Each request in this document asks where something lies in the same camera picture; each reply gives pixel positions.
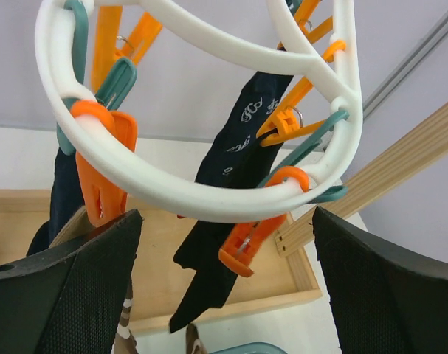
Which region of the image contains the navy patterned sock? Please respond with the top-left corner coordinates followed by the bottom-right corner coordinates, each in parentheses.
top-left (26, 148), bottom-right (84, 257)
top-left (195, 72), bottom-right (293, 189)

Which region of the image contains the teal plastic bin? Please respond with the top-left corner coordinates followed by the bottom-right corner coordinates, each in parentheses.
top-left (212, 342), bottom-right (285, 354)

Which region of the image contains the white clip hanger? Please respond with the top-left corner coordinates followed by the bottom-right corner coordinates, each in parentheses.
top-left (34, 0), bottom-right (364, 277)

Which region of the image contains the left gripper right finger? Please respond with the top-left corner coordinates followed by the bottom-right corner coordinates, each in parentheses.
top-left (312, 207), bottom-right (448, 353)

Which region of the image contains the right aluminium frame post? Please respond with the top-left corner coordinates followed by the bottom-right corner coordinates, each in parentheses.
top-left (363, 10), bottom-right (448, 121)

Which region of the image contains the black sock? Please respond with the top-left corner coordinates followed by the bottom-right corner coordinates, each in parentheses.
top-left (169, 221), bottom-right (237, 333)

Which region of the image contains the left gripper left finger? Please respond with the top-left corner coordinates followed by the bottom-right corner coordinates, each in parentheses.
top-left (0, 209), bottom-right (142, 353)

